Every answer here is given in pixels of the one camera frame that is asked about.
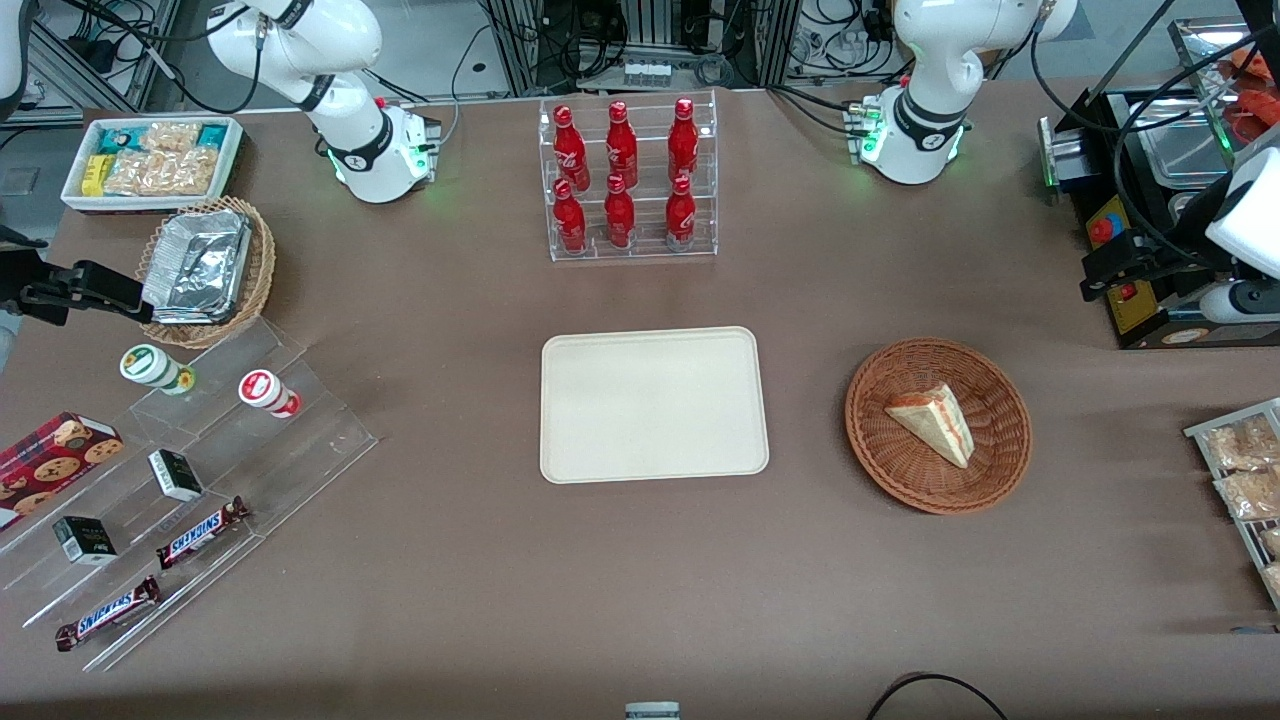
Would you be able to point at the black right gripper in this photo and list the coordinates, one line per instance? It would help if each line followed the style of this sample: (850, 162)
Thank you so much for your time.
(22, 274)

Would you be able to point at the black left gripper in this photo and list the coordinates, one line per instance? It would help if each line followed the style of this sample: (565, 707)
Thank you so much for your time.
(1166, 266)

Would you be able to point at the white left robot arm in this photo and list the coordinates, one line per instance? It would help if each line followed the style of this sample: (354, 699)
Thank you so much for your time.
(925, 120)

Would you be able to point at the light wicker basket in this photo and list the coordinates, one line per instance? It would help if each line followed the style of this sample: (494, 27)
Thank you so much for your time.
(255, 285)

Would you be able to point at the triangular wrapped sandwich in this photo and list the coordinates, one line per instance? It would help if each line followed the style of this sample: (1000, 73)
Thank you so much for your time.
(938, 420)

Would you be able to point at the brown wicker basket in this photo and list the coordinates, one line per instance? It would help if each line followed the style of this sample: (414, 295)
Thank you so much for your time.
(895, 460)

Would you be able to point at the beige plastic tray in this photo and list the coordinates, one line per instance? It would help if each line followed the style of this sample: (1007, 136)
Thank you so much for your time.
(653, 405)

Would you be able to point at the red emergency stop button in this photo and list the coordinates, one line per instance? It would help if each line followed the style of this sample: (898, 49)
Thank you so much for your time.
(1101, 230)

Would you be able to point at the green lid yogurt cup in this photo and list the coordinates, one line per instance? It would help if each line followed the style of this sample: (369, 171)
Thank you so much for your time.
(150, 366)

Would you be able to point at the stack of foil trays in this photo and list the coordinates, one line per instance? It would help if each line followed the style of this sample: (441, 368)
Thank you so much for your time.
(198, 265)

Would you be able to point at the white rectangular snack bin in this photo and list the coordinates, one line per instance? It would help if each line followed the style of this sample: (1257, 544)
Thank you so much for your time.
(75, 195)

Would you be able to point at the yellow snack packet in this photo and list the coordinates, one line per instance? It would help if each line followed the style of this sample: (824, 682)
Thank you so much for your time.
(97, 175)

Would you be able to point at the black control box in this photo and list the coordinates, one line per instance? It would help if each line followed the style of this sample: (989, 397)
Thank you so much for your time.
(1110, 150)

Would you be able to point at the clear cracker bag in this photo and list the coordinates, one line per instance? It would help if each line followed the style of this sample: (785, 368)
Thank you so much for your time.
(165, 172)

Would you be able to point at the stainless steel pan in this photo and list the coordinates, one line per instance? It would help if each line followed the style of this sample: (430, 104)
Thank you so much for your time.
(1185, 150)

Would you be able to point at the teal snack packet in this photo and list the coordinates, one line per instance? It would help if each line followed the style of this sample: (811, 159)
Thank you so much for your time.
(212, 136)

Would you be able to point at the red tartan cookie box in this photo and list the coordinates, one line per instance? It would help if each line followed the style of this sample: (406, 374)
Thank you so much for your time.
(50, 462)

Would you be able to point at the red lid yogurt cup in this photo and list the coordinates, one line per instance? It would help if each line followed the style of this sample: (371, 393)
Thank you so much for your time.
(264, 390)

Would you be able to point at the small black carton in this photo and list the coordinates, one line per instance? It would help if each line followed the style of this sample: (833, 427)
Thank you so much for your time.
(176, 475)
(84, 541)

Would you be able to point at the clear bagged pastry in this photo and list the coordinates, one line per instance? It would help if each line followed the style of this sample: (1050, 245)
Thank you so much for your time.
(1252, 494)
(1245, 445)

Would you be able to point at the clear acrylic step stand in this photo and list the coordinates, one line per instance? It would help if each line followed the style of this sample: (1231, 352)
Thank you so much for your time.
(300, 455)

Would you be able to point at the Snickers bar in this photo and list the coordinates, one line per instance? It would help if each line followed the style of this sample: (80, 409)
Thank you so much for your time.
(106, 614)
(200, 533)

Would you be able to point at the clear acrylic bottle rack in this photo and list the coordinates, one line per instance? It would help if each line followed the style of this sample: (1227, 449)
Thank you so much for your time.
(700, 230)

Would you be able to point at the red cola bottle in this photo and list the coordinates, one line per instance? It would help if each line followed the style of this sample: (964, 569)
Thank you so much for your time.
(570, 150)
(680, 214)
(569, 220)
(619, 215)
(621, 146)
(683, 142)

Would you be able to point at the white power strip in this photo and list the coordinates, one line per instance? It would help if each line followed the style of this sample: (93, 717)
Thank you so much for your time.
(647, 75)

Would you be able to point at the aluminium frame structure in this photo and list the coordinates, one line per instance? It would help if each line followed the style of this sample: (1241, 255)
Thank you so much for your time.
(640, 30)

